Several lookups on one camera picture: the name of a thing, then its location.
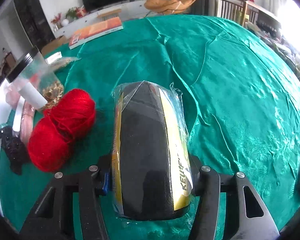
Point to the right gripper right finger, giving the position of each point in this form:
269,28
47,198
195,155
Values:
230,201

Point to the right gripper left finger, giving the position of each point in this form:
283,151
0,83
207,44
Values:
71,201

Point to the white pouch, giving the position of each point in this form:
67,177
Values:
18,116

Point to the black crochet item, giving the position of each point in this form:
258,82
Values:
16,152

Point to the pink bag bundle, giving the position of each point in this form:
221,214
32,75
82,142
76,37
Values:
26,127

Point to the red yarn skein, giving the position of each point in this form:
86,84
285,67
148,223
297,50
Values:
53,138

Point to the black roll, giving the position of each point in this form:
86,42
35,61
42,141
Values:
151,177

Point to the pink mesh bath pouf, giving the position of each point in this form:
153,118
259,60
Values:
12,96

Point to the clear jar black lid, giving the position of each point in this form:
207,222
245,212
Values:
36,81

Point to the brown cardboard box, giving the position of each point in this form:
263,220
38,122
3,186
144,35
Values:
57,42

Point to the green satin tablecloth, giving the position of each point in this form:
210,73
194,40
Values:
241,107

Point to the red flower vase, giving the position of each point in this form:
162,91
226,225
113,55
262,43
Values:
56,21

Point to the orange book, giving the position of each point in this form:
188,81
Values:
94,31

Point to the small wooden bench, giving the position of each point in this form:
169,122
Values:
110,14

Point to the wooden crib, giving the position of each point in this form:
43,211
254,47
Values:
242,11

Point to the orange lounge chair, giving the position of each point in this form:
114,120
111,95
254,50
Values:
167,7

